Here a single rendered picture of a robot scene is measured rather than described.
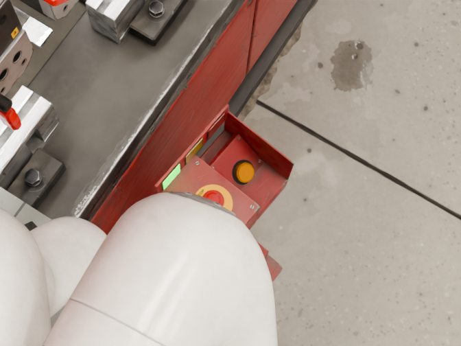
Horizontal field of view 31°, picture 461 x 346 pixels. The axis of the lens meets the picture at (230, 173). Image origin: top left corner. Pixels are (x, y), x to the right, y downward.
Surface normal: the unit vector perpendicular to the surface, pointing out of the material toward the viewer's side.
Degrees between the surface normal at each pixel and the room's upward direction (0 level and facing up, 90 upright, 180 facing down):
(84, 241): 49
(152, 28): 0
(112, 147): 0
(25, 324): 68
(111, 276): 30
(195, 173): 0
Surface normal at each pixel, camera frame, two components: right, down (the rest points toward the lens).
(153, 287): 0.11, -0.26
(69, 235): 0.51, -0.70
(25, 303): 0.93, -0.22
